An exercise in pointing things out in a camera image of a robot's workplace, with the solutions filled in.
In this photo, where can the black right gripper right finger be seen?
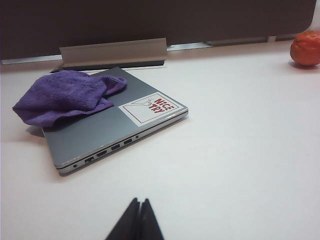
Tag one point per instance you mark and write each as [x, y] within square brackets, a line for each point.
[150, 222]

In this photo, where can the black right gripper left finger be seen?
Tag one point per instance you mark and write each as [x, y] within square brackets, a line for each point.
[127, 222]

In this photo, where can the purple microfibre rag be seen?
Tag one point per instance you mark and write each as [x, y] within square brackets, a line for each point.
[62, 95]

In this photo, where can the silver closed laptop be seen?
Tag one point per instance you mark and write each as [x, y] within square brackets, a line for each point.
[87, 135]

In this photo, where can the white sticker red letters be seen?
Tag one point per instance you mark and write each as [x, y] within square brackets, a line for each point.
[140, 112]

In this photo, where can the orange tangerine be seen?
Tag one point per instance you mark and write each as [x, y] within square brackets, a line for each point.
[306, 50]

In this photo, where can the aluminium divider rail segment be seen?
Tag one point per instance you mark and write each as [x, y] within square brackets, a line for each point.
[187, 46]
[30, 60]

